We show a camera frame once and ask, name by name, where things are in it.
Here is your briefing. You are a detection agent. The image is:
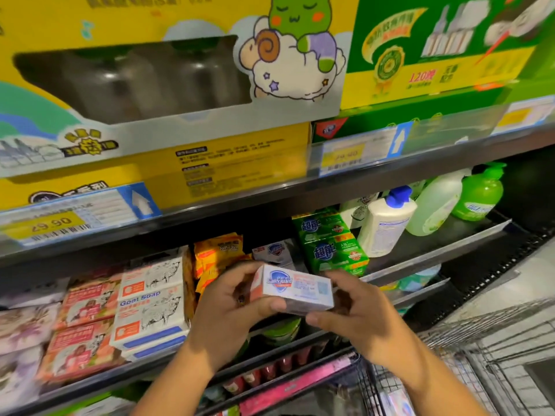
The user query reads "person's right hand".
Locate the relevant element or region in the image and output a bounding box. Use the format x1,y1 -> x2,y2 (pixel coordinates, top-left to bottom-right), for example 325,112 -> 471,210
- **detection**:
305,271 -> 421,367

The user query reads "person's left hand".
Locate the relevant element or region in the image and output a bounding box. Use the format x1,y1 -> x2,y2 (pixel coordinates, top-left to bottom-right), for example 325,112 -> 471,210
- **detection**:
184,259 -> 289,371

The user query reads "stack of yellow soap boxes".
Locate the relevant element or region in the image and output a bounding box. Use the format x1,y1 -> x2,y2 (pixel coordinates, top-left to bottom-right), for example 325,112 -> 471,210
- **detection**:
193,232 -> 253,295

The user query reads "white red shield soap box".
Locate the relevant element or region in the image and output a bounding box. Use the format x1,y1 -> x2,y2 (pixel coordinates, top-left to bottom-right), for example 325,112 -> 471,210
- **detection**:
250,264 -> 336,315

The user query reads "stack of white orange soap boxes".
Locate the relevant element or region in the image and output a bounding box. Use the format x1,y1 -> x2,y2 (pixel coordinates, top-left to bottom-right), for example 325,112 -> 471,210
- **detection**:
110,247 -> 196,362

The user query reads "stack of white purple soap boxes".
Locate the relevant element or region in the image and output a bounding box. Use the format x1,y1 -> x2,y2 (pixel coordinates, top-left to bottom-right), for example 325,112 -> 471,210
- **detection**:
251,238 -> 306,274

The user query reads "stack of green soap boxes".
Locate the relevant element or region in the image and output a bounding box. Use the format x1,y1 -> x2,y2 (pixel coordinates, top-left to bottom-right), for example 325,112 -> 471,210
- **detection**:
292,210 -> 371,278

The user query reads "white hand sanitizer bottle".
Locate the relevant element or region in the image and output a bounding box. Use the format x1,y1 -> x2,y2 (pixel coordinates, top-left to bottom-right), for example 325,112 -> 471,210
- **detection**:
357,186 -> 417,258
340,193 -> 381,232

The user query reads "stack of pink soap boxes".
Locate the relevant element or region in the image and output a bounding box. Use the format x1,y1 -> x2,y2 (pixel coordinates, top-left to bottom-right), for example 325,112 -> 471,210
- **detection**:
36,268 -> 127,385

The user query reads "bright green hand sanitizer bottle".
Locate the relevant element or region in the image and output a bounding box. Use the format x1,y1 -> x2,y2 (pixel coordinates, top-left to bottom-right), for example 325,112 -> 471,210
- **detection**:
453,162 -> 508,224

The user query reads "row of red tubes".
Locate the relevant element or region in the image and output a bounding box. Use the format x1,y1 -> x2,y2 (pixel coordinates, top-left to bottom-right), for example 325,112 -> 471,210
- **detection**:
221,337 -> 335,395

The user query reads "row of blue white tubes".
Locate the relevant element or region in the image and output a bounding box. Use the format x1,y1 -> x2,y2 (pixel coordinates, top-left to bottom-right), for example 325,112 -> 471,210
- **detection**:
201,381 -> 228,404

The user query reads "pink flat pack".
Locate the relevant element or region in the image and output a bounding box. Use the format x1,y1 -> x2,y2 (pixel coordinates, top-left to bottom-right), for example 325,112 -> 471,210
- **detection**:
238,355 -> 355,416

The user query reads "green white carton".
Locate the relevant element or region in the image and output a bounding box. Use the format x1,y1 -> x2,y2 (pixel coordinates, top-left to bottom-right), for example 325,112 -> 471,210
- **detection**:
43,389 -> 140,416

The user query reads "flat yellow box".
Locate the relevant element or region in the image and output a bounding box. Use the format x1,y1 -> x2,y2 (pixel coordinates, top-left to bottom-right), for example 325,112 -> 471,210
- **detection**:
0,124 -> 312,213

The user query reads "white blue price tag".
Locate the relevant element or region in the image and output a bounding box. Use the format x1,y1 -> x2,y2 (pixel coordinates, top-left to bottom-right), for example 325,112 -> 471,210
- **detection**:
0,181 -> 161,248
319,121 -> 416,177
490,95 -> 555,137

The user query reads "green yellow cartoon box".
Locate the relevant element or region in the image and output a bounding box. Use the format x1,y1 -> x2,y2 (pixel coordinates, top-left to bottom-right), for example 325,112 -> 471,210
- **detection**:
341,0 -> 555,111

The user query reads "large yellow box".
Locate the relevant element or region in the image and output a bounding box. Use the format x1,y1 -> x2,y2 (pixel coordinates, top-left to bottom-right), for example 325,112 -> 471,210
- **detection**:
0,0 -> 361,179

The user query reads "wire basket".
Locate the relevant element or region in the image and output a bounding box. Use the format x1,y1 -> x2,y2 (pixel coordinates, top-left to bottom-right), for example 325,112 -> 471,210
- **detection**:
338,299 -> 555,416

